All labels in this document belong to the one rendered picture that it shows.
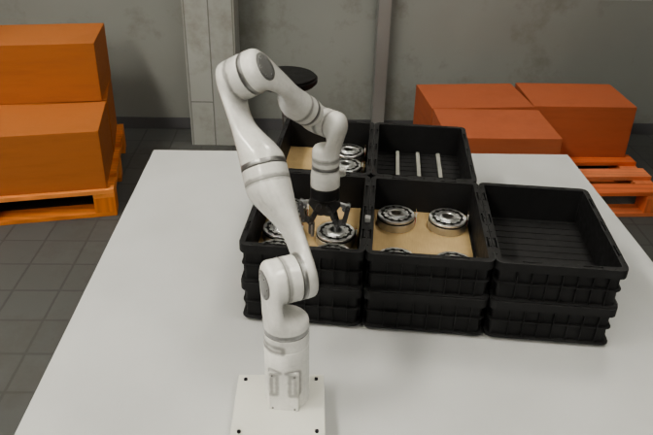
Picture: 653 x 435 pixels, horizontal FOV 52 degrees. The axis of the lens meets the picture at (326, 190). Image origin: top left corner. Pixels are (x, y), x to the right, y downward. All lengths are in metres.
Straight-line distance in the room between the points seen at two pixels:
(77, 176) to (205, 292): 1.86
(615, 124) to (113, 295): 3.07
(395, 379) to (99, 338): 0.71
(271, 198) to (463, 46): 3.29
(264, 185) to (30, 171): 2.42
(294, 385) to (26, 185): 2.48
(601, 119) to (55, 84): 3.00
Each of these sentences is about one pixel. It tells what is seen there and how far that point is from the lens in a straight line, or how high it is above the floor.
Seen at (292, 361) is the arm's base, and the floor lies 0.86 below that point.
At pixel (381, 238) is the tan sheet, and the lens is 1.80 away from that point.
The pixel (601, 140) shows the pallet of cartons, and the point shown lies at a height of 0.26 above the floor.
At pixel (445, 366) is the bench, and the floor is 0.70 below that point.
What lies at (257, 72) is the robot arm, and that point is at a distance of 1.34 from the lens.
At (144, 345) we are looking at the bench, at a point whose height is 0.70.
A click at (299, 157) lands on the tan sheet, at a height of 0.83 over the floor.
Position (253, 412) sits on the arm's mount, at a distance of 1.44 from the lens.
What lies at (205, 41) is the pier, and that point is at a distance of 4.12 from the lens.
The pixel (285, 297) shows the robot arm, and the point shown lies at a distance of 1.27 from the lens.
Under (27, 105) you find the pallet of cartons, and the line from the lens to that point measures 3.91.
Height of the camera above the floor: 1.79
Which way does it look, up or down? 28 degrees down
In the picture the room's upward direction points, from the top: 1 degrees clockwise
